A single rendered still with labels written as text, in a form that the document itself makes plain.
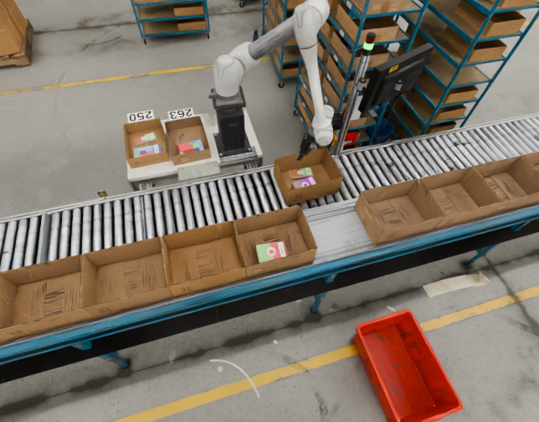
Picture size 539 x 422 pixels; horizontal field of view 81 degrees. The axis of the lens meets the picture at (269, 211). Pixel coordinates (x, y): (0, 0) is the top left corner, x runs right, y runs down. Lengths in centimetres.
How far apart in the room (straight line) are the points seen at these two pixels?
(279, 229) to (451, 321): 170
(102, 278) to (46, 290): 28
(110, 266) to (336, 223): 133
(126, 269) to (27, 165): 243
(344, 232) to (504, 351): 170
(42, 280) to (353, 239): 174
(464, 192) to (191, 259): 182
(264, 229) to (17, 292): 134
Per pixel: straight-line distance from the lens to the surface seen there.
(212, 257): 186
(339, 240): 195
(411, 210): 222
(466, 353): 302
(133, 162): 251
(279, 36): 210
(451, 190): 246
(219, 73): 215
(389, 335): 279
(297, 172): 235
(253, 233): 190
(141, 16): 544
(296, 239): 190
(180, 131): 273
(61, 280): 207
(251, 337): 260
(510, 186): 272
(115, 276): 194
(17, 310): 211
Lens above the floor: 254
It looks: 56 degrees down
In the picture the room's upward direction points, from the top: 3 degrees clockwise
